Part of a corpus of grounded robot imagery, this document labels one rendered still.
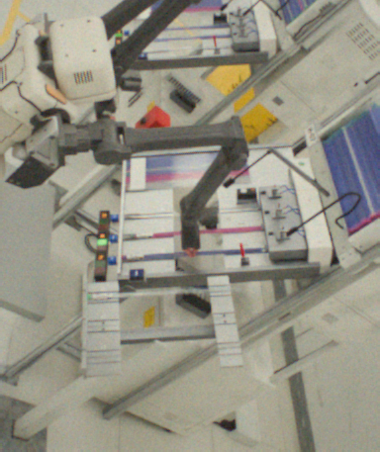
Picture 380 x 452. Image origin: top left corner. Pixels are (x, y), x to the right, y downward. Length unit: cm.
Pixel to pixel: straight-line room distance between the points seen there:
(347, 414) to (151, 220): 193
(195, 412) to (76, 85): 178
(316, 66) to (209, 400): 176
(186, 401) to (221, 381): 21
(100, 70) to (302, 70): 196
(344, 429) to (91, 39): 282
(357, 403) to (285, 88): 179
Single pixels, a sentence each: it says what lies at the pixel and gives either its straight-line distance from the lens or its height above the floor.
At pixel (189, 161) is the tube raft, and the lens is 278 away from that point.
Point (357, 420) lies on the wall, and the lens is 397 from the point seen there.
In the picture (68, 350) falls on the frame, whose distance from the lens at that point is 264.
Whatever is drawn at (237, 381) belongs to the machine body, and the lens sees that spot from 291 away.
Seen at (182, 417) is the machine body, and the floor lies 18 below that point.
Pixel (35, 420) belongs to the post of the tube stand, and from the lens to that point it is 264.
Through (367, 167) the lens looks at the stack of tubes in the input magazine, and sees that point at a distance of 245.
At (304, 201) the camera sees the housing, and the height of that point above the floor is 128.
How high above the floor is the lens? 214
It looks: 28 degrees down
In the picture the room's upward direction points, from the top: 52 degrees clockwise
